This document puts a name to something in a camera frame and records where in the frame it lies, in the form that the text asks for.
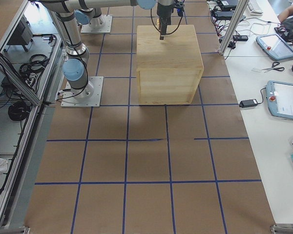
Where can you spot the black control box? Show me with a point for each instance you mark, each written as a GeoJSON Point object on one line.
{"type": "Point", "coordinates": [22, 35]}

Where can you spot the black handled scissors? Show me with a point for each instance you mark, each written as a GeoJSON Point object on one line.
{"type": "Point", "coordinates": [275, 67]}

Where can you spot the light wooden drawer cabinet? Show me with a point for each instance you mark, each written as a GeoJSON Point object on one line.
{"type": "Point", "coordinates": [168, 70]}

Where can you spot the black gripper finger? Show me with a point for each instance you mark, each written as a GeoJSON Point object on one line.
{"type": "Point", "coordinates": [162, 28]}

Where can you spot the far teach pendant tablet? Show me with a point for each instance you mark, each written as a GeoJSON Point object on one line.
{"type": "Point", "coordinates": [275, 47]}

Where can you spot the near teach pendant tablet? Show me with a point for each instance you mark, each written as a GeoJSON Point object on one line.
{"type": "Point", "coordinates": [280, 99]}

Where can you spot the aluminium frame post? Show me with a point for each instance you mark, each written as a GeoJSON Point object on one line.
{"type": "Point", "coordinates": [241, 7]}

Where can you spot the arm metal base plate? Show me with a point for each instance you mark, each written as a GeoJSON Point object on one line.
{"type": "Point", "coordinates": [89, 97]}
{"type": "Point", "coordinates": [99, 25]}

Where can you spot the teach pendant tablet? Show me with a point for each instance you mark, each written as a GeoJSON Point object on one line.
{"type": "Point", "coordinates": [280, 99]}
{"type": "Point", "coordinates": [275, 47]}

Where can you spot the brown paper floor mat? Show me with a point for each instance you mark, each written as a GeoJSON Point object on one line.
{"type": "Point", "coordinates": [123, 168]}

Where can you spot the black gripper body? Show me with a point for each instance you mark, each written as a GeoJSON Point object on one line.
{"type": "Point", "coordinates": [162, 10]}

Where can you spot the black power adapter brick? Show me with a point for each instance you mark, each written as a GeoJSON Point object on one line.
{"type": "Point", "coordinates": [248, 103]}

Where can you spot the aluminium frame rail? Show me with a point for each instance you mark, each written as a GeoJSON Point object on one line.
{"type": "Point", "coordinates": [14, 135]}

